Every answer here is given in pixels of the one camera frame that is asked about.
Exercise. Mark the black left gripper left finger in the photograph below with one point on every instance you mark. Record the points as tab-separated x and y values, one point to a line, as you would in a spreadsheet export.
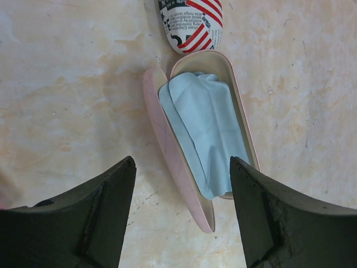
82	227

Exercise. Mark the flag print glasses case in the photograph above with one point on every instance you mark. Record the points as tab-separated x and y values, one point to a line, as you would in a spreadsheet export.
192	25

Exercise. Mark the light blue cloth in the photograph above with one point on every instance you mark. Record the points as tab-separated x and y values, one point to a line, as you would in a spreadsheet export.
201	113

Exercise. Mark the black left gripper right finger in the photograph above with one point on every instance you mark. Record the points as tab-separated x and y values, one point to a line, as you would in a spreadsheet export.
281	227

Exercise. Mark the pink glasses case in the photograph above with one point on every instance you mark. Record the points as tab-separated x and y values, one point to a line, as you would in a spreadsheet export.
207	61

